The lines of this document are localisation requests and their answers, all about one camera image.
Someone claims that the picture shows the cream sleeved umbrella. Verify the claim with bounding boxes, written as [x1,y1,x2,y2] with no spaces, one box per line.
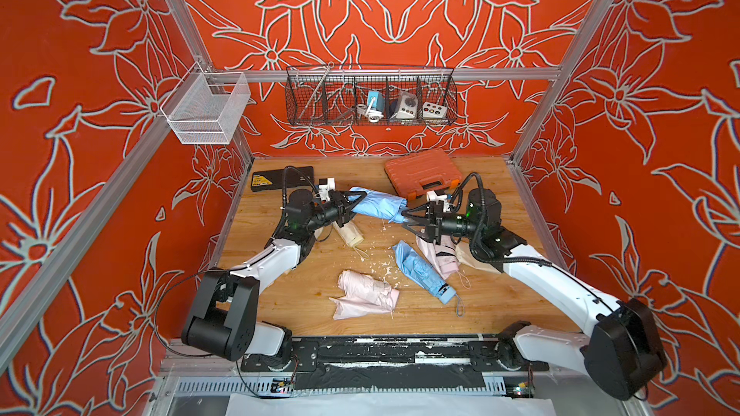
[335,221,369,261]

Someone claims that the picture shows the pink sleeved umbrella long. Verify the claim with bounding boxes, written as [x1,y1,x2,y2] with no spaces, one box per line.
[337,270,400,314]

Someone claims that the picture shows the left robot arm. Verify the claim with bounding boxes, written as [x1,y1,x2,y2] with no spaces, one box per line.
[180,166,368,369]

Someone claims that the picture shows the black yellow tool box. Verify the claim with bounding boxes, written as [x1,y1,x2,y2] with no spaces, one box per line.
[250,166,314,193]

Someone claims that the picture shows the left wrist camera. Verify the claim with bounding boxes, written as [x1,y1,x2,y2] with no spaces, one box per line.
[317,177,335,202]

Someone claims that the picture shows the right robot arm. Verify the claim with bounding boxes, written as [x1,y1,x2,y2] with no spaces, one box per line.
[402,173,668,401]

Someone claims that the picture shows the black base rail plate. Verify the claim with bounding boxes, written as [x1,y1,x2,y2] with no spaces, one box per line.
[236,334,550,398]

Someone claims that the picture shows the red plastic tool case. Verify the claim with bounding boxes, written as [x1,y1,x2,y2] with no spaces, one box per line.
[385,149,463,200]

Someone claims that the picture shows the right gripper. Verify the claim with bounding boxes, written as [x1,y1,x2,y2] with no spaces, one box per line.
[403,204,486,250]

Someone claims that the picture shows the cream sleeve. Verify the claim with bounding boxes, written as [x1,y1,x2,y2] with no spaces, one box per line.
[455,242,501,275]

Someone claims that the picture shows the pink sleeved umbrella short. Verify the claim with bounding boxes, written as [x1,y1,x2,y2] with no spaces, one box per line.
[431,235,471,289]

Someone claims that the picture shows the white mesh basket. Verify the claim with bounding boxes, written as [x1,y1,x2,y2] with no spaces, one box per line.
[161,73,252,146]

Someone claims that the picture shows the light blue sleeved umbrella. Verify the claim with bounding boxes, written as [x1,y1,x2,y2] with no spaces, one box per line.
[351,187,408,225]

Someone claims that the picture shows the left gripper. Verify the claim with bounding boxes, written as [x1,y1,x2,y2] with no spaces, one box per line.
[304,193,366,236]

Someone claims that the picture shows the black wire wall basket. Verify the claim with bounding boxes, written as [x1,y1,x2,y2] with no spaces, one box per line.
[285,64,459,127]

